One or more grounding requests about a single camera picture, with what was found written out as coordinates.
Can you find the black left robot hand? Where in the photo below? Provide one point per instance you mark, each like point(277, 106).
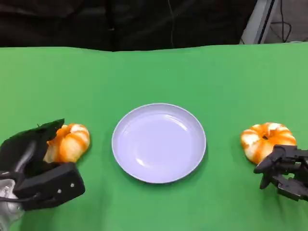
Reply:
point(21, 149)

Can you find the orange white toy bread roll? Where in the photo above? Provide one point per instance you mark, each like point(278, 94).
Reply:
point(72, 144)
point(262, 142)

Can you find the black backdrop curtain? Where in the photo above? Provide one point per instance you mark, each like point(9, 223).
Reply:
point(72, 21)

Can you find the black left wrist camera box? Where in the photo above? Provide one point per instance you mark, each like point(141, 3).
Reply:
point(53, 185)

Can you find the lilac plate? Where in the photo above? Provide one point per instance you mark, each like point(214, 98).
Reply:
point(158, 144)

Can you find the white grey panel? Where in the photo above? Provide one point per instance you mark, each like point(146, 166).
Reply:
point(260, 21)

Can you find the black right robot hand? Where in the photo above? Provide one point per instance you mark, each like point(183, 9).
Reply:
point(288, 168)

